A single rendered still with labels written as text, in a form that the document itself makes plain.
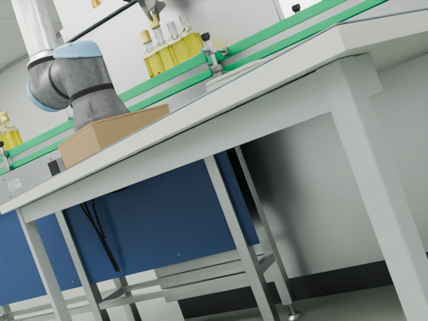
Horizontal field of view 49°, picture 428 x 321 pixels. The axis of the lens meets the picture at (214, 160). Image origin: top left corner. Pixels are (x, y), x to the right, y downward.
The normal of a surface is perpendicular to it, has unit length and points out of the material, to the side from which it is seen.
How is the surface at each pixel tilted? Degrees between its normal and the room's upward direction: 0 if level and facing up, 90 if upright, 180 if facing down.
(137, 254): 90
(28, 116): 90
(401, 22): 90
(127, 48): 90
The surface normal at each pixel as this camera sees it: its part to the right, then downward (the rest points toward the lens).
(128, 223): -0.46, 0.18
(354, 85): 0.60, -0.21
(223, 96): -0.72, 0.28
